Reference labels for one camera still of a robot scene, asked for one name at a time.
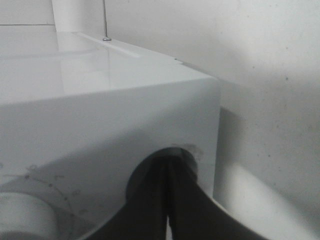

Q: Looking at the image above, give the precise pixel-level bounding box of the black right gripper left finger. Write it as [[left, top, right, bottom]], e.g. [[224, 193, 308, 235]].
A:
[[88, 156, 168, 240]]

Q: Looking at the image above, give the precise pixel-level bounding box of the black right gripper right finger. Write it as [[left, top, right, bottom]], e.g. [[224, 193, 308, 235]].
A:
[[167, 156, 265, 240]]

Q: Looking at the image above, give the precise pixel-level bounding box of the round white door-release button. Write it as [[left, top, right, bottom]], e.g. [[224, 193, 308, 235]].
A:
[[125, 146, 198, 201]]

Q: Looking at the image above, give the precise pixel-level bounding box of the white microwave oven body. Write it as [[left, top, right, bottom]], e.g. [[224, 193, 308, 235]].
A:
[[0, 32, 221, 240]]

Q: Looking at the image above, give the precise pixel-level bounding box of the lower white timer knob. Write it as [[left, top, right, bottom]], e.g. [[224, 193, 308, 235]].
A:
[[0, 192, 59, 240]]

